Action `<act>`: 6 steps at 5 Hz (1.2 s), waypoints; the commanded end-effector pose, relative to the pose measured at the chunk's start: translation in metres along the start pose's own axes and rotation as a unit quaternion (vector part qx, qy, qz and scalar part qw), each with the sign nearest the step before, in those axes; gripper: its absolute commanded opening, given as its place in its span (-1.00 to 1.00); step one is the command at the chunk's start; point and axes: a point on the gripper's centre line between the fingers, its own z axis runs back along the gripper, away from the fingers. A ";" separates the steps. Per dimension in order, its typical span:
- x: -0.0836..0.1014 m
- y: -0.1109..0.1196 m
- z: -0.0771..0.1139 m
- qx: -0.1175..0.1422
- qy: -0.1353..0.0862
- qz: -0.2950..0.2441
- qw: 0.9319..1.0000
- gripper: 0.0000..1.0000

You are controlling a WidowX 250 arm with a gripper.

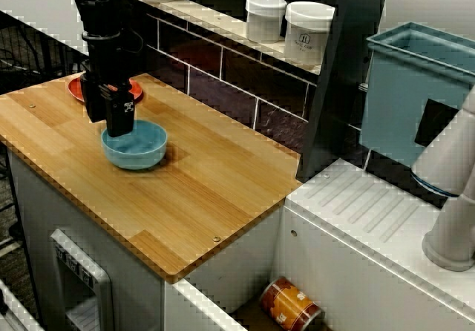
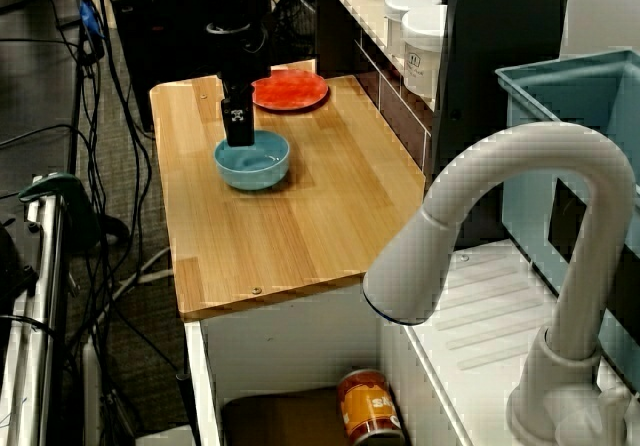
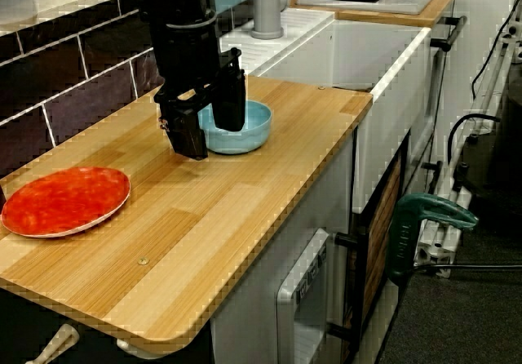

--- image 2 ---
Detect green clamp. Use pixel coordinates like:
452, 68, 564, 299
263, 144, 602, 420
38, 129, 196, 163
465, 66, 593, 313
18, 173, 129, 255

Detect grey toy faucet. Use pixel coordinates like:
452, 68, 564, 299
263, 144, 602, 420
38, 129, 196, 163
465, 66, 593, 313
362, 122, 637, 446

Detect black hanging cable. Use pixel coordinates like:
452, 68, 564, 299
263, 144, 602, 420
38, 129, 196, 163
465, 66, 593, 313
79, 0, 109, 227

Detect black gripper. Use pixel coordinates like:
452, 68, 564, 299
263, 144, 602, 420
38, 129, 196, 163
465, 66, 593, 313
214, 28, 274, 147

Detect black wire rack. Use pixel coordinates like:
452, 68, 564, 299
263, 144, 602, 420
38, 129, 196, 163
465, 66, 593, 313
272, 0, 321, 65

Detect red orange plate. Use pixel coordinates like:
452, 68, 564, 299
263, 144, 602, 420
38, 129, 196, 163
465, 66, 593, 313
251, 69, 330, 113

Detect plain white lidded jar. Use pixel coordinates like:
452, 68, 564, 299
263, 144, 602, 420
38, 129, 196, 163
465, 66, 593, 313
383, 0, 444, 62

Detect light blue bowl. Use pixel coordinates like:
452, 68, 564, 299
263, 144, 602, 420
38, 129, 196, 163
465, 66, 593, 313
213, 130, 291, 191

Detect white toy sink unit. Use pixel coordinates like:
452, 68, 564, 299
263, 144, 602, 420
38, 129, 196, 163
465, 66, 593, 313
183, 238, 640, 446

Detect teal plastic bin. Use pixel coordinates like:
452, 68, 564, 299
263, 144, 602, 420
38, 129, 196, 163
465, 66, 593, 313
494, 50, 640, 397

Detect dark vertical post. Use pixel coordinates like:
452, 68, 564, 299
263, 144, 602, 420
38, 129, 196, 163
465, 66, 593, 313
432, 0, 574, 247

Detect silver aluminium frame rail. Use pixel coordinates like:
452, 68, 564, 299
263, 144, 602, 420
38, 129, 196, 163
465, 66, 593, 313
0, 180, 69, 446

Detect orange soup can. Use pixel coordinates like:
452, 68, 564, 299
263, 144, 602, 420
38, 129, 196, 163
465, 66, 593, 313
336, 369, 405, 446

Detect blue cable connector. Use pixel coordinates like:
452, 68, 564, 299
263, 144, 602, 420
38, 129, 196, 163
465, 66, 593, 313
79, 1, 105, 60

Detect white floor cable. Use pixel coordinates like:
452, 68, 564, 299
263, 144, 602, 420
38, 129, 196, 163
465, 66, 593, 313
97, 245, 175, 317

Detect white jar with logo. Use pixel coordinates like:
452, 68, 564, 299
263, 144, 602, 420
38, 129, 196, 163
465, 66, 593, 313
401, 5, 450, 102

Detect black computer tower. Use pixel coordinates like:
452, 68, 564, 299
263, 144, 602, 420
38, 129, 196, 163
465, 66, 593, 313
108, 0, 274, 132

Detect black device on rail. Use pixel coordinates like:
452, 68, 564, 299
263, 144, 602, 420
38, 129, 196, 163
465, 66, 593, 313
0, 218, 40, 317

